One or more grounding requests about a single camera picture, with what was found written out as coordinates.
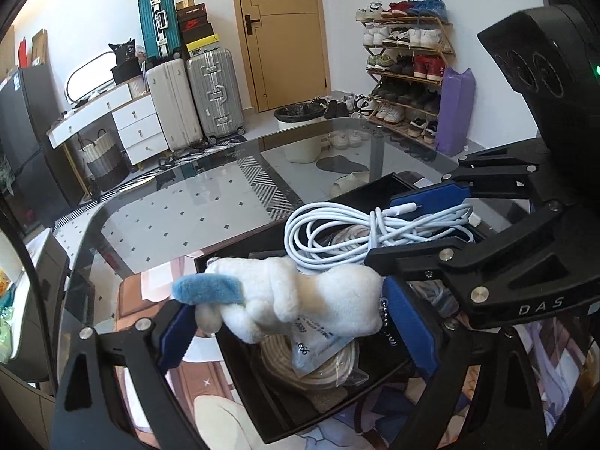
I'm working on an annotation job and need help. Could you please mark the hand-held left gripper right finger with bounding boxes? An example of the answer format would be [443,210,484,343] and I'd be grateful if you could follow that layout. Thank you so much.
[382,276,558,450]

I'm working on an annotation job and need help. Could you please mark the silver suitcase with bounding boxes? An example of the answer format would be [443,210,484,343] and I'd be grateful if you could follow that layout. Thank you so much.
[186,48,247,145]

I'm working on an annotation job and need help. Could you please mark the teal suitcase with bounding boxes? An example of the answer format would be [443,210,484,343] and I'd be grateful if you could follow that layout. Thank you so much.
[137,0,183,62]

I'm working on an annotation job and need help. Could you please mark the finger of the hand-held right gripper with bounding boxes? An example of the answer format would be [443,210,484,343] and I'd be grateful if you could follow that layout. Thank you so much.
[363,201,589,330]
[389,141,549,214]

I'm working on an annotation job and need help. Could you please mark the black yellow shoebox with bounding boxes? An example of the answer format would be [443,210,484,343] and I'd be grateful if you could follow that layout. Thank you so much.
[186,34,222,57]

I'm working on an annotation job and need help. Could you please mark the rows of shoes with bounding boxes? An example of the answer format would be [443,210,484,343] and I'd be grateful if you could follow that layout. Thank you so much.
[356,0,453,141]

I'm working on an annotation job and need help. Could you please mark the wooden shoe rack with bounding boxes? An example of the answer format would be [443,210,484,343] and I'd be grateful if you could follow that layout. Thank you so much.
[355,0,456,144]

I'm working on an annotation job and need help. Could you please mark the grey white woven basket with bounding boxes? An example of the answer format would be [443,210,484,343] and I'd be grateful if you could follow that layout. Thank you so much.
[77,130,129,193]

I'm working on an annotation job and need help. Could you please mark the printed table mat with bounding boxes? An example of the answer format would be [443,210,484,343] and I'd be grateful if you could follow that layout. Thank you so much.
[112,262,600,450]

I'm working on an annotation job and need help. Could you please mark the bagged beige cable coil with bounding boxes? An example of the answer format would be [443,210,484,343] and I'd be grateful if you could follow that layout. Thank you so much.
[260,335,371,392]

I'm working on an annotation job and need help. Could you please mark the scattered shoes group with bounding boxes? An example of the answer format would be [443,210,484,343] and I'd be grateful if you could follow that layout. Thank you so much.
[309,94,376,120]

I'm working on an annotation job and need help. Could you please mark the cardboard box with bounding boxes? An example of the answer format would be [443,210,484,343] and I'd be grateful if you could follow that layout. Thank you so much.
[30,29,50,66]

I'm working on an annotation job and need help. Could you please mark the white blue plush toy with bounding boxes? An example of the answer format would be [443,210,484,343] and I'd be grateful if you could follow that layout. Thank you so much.
[171,255,390,345]

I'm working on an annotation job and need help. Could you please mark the black fridge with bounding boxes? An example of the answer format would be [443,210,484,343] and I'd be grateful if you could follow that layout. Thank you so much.
[0,63,78,230]

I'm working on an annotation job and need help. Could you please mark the white suitcase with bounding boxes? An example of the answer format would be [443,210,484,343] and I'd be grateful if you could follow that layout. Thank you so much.
[146,58,204,153]

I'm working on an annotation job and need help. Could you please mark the white trash bin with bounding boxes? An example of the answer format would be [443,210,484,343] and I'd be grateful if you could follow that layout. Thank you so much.
[274,102,326,164]

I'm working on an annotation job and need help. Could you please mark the white cable bundle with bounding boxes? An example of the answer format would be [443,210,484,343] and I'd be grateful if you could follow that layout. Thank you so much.
[283,201,476,275]

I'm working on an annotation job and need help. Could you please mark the black box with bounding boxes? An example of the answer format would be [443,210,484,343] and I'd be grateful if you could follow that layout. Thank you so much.
[194,171,498,444]

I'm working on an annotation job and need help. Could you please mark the purple paper bag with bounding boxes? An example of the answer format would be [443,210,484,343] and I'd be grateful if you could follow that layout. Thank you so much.
[435,66,476,158]

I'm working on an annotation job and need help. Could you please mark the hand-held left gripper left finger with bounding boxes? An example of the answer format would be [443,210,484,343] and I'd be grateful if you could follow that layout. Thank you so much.
[49,297,200,450]

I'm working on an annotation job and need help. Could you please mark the wooden door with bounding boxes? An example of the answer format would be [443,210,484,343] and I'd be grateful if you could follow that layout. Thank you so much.
[229,0,331,114]

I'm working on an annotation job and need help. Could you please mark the white dresser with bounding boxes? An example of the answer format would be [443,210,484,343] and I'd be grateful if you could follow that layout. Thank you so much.
[47,79,170,167]

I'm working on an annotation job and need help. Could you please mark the black handbag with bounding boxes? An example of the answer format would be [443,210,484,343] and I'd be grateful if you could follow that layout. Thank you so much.
[109,40,147,84]

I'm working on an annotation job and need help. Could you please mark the beige slipper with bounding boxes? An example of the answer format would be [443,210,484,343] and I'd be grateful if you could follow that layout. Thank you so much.
[329,172,383,198]

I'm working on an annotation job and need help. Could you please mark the oval mirror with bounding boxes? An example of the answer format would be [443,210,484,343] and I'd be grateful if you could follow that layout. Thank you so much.
[64,51,117,104]

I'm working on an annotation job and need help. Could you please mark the small white sachet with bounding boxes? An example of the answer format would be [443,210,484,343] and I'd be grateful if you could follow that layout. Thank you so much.
[291,316,353,372]

